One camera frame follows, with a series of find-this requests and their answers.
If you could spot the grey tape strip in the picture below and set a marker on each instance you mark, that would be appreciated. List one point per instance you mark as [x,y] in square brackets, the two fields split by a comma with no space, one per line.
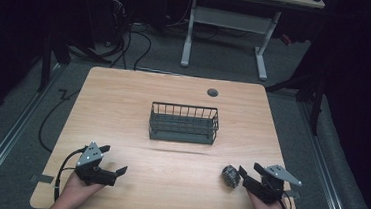
[294,194]
[42,178]

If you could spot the person's left hand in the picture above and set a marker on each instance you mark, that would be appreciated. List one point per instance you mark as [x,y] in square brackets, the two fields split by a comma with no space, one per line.
[78,186]

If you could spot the white-framed background desk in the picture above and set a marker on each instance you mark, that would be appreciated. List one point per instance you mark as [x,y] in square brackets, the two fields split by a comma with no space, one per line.
[233,21]

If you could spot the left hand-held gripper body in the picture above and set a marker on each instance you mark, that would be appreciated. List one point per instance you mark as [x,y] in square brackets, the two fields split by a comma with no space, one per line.
[92,172]

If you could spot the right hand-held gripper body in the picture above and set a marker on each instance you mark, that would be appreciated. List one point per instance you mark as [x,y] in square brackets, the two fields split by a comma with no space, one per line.
[268,189]

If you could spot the metal floor rail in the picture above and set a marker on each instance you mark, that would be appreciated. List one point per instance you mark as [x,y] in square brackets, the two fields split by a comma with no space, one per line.
[325,169]
[7,137]

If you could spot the steel wool scrubber ball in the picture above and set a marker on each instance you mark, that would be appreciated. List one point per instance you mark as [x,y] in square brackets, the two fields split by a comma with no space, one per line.
[230,176]

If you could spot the black metal stand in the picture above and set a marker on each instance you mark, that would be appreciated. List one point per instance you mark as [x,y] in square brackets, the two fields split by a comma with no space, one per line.
[47,60]
[313,94]

